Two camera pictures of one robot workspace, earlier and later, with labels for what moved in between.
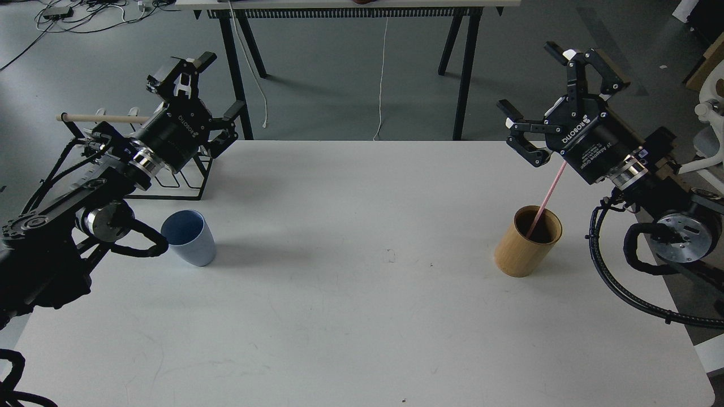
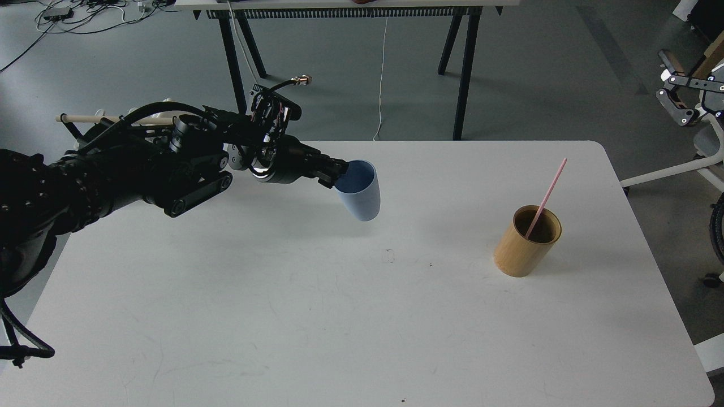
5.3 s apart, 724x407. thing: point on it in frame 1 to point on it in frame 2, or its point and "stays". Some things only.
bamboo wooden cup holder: x=528 y=240 stays
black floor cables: x=89 y=16 stays
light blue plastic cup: x=189 y=234 to x=360 y=189
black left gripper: x=176 y=131 to x=283 y=159
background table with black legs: x=466 y=13 stays
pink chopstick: x=544 y=203 stays
